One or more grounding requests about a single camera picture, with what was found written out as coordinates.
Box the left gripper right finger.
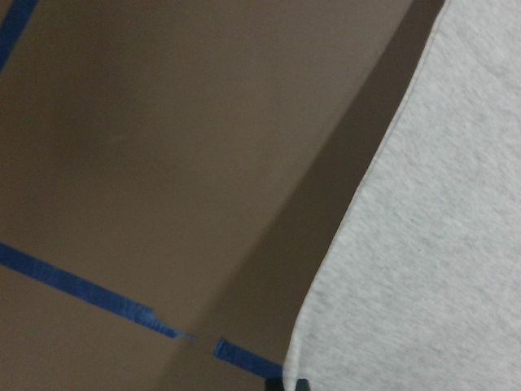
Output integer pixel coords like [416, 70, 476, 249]
[295, 379, 310, 391]

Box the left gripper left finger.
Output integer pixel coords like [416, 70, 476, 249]
[265, 378, 284, 391]

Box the grey cartoon print t-shirt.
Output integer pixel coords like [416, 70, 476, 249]
[282, 1, 520, 390]

